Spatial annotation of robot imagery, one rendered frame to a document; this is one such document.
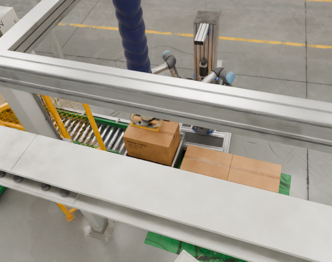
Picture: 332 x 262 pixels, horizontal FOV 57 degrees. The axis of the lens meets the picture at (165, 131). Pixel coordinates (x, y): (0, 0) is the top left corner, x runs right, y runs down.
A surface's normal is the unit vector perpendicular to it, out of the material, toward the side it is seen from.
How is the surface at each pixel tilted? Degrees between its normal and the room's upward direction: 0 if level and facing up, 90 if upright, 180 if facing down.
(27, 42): 90
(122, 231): 0
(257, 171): 0
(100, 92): 90
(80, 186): 0
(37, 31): 90
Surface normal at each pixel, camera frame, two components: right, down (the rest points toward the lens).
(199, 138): -0.08, -0.63
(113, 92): -0.32, 0.75
